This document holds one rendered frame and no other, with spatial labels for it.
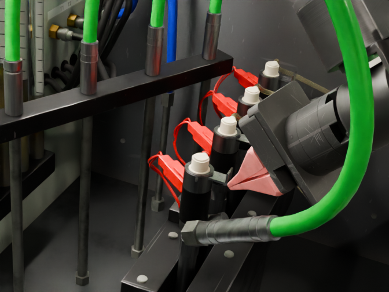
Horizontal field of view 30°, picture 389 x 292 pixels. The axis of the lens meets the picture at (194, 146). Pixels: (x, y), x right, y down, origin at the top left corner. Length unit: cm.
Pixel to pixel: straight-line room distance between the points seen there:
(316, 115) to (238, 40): 41
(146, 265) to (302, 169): 23
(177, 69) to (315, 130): 33
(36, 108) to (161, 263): 20
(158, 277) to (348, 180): 32
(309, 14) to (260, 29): 40
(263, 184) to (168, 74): 28
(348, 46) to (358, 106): 4
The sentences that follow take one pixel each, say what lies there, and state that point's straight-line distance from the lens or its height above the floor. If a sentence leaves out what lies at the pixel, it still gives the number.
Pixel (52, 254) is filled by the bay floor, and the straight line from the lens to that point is 99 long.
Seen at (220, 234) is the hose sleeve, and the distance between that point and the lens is 55.
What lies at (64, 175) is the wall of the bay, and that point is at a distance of 109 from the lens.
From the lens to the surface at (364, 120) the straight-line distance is 44.
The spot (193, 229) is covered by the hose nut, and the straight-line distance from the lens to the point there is 57.
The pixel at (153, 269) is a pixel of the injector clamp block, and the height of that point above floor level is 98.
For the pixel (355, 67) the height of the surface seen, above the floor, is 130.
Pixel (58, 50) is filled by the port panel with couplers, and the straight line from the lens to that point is 96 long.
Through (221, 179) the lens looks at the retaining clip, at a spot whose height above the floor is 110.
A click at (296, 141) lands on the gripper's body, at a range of 58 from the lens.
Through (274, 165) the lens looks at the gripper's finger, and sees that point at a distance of 59.
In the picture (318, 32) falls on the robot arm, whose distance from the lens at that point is 55.
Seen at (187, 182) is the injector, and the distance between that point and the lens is 67.
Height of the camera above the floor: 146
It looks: 31 degrees down
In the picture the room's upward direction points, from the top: 7 degrees clockwise
